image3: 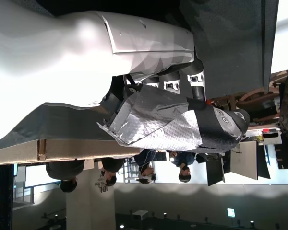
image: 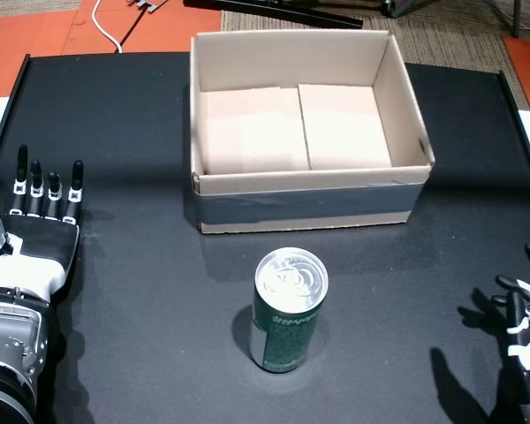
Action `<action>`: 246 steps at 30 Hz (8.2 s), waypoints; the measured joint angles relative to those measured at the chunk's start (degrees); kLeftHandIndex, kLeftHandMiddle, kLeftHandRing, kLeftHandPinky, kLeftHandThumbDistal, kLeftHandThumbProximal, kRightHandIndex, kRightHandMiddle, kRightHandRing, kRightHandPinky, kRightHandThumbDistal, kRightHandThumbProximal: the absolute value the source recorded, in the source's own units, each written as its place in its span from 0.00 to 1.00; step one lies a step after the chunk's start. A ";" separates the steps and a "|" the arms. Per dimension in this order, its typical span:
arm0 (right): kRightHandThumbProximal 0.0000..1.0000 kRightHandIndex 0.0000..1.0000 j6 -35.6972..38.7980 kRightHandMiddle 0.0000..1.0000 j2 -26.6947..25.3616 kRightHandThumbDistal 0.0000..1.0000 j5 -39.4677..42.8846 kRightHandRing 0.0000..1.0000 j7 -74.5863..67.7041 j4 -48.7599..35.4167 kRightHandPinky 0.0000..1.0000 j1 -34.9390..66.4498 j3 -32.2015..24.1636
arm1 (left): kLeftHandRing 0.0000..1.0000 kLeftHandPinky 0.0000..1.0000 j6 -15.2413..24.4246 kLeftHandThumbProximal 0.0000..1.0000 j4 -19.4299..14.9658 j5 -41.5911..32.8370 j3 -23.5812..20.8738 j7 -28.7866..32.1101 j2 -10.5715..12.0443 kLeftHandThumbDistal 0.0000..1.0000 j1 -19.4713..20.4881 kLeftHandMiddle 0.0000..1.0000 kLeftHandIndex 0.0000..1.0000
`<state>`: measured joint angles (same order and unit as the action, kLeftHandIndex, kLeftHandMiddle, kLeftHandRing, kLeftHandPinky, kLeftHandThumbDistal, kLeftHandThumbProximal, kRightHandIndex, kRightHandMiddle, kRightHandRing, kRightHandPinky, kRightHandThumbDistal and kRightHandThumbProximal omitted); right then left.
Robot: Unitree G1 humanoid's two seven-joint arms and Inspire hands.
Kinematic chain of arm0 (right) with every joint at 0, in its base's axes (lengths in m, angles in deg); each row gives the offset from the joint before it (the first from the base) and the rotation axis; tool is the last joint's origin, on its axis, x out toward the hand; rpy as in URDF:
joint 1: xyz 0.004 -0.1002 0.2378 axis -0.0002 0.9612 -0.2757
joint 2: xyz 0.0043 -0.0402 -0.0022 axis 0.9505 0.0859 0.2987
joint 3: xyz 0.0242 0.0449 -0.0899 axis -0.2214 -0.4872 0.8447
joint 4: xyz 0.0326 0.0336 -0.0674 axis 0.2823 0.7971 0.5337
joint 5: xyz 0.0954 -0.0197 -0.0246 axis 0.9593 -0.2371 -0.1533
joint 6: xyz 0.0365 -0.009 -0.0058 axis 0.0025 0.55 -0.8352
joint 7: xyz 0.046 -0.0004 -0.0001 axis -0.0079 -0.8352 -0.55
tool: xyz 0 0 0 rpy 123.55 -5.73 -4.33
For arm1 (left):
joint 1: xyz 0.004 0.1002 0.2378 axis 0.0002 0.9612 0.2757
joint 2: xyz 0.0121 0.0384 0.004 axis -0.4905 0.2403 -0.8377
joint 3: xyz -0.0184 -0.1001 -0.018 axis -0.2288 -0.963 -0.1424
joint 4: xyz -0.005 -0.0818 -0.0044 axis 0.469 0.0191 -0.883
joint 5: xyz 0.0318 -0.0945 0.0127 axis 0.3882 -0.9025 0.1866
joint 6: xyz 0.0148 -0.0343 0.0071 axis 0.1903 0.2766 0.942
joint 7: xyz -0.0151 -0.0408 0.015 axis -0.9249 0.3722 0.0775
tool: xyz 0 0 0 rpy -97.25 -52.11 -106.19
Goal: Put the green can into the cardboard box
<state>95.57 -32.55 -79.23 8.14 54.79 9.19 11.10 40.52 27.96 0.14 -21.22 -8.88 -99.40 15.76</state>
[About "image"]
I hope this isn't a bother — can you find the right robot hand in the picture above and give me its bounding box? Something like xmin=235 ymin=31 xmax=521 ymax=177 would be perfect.
xmin=492 ymin=240 xmax=530 ymax=424

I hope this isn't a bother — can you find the green drink can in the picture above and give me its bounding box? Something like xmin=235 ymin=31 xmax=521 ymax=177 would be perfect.
xmin=248 ymin=246 xmax=329 ymax=375

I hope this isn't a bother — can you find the left robot forearm silver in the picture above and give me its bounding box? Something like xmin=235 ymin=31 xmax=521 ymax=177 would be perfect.
xmin=0 ymin=285 xmax=55 ymax=424

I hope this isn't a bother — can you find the cardboard box with grey tape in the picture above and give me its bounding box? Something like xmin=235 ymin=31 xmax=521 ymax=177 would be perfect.
xmin=188 ymin=28 xmax=436 ymax=235

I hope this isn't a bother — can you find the black metal bar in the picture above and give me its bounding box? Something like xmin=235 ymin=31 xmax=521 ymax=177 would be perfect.
xmin=183 ymin=0 xmax=364 ymax=30

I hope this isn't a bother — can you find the black table edge rail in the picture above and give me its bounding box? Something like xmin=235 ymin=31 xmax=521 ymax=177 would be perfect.
xmin=0 ymin=53 xmax=31 ymax=178
xmin=497 ymin=70 xmax=530 ymax=198

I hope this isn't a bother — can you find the black cable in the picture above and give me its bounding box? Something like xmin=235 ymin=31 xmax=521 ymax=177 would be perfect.
xmin=117 ymin=4 xmax=150 ymax=50

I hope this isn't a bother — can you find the grey metal bracket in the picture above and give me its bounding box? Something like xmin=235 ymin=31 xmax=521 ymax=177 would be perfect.
xmin=126 ymin=0 xmax=169 ymax=13

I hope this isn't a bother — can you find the white cable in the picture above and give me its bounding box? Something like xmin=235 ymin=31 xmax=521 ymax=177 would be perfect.
xmin=91 ymin=0 xmax=124 ymax=54

